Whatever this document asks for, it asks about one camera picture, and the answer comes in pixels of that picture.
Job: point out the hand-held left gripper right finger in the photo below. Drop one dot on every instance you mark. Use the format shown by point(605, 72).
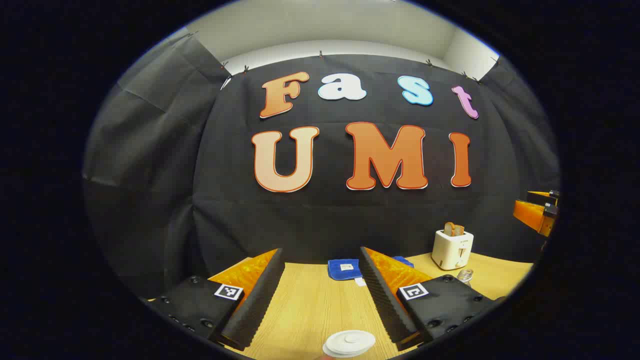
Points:
point(385, 300)

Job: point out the clear water bottle white label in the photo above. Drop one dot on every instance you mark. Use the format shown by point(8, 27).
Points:
point(465, 275)

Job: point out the white teacup lid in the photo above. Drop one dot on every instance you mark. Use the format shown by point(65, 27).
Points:
point(352, 340)

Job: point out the blue towel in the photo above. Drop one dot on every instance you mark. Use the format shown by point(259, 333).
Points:
point(342, 270)

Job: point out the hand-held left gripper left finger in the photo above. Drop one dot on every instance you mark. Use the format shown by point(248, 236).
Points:
point(260, 295)

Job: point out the bread slice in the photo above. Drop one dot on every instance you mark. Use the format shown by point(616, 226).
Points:
point(449, 229)
point(459, 231)

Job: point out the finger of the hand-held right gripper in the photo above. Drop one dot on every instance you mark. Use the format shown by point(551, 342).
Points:
point(544, 196)
point(532, 216)

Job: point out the white toaster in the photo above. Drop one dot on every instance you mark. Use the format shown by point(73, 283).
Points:
point(450, 250)

